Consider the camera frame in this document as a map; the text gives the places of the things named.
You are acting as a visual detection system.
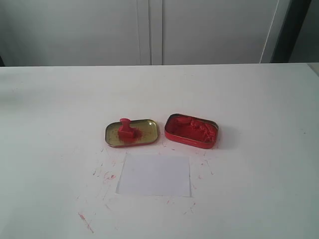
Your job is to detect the red ink tin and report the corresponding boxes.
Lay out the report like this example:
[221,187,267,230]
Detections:
[164,114,219,149]

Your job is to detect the red plastic stamp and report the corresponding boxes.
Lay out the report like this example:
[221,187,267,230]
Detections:
[118,118,136,142]

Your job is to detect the gold tin lid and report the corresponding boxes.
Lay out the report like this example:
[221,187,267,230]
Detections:
[105,119,160,148]

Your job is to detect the white paper sheet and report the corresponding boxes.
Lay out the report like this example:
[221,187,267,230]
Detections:
[116,154,191,197]

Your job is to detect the white cabinet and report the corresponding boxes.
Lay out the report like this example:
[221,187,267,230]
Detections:
[0,0,290,66]

